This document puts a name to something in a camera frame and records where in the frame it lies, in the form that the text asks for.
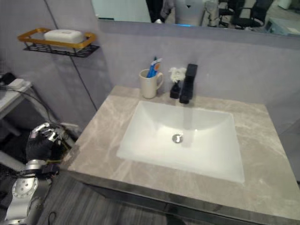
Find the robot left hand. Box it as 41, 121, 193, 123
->
26, 122, 62, 163

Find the cream ceramic cup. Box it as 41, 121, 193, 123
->
139, 68, 164, 99

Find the white rectangular sink basin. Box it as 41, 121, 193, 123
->
116, 100, 245, 184

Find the white side table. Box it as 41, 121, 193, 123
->
0, 79, 33, 136

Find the white power adapter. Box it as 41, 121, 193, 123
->
7, 78, 25, 89

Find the white soap bar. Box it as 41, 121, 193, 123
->
44, 29, 84, 45

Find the blue toothbrush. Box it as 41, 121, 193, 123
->
146, 57, 158, 78

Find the grey marble vanity cabinet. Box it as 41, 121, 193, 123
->
67, 85, 300, 225

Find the black vase with white flowers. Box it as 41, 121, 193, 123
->
168, 67, 187, 99

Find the black square faucet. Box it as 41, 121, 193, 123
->
179, 63, 198, 104

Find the black hanging cable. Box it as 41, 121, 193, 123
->
43, 0, 98, 112

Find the gold and black wall shelf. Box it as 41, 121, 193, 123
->
17, 27, 100, 58

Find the wall mirror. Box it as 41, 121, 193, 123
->
90, 0, 300, 36

